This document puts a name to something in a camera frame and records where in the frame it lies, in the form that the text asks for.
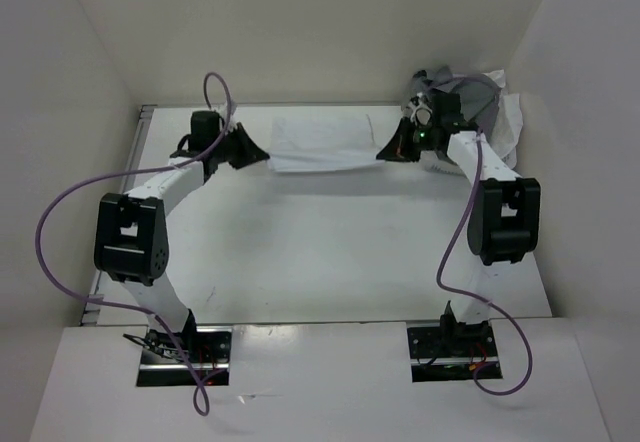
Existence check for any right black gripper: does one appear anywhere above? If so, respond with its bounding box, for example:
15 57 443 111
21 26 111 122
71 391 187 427
377 116 440 163

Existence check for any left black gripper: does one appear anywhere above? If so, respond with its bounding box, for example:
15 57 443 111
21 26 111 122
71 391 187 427
210 122 267 170

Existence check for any white skirt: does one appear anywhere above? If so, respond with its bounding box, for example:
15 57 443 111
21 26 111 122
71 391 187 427
267 116 383 174

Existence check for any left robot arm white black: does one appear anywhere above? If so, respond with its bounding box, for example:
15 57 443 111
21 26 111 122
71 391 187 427
94 104 269 362

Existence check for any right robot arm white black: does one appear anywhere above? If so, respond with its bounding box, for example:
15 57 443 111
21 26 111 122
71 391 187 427
376 89 541 309

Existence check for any grey skirt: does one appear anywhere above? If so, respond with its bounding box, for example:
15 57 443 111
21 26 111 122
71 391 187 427
400 66 502 136

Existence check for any white laundry basket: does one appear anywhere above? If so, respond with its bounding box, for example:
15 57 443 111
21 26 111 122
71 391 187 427
455 69 524 170

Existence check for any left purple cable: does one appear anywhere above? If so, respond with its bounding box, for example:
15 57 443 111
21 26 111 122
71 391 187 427
33 72 239 417

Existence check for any purple cable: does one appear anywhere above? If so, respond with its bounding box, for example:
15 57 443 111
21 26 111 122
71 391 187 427
436 74 535 397
33 72 239 417

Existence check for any aluminium table edge rail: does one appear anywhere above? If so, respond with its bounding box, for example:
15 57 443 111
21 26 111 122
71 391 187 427
79 103 406 326

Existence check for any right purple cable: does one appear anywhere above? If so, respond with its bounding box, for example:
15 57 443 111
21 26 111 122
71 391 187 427
436 74 535 397

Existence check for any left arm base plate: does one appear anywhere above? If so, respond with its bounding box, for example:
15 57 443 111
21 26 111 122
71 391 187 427
123 326 232 387

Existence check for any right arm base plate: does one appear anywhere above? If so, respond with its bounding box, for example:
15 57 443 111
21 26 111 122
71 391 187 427
407 325 503 383

